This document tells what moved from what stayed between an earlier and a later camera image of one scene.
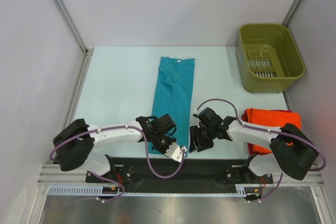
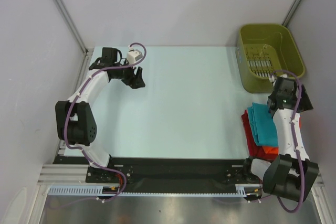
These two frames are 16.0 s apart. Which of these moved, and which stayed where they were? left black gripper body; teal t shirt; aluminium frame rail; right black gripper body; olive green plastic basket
Moved: right black gripper body; left black gripper body; teal t shirt
Stayed: aluminium frame rail; olive green plastic basket
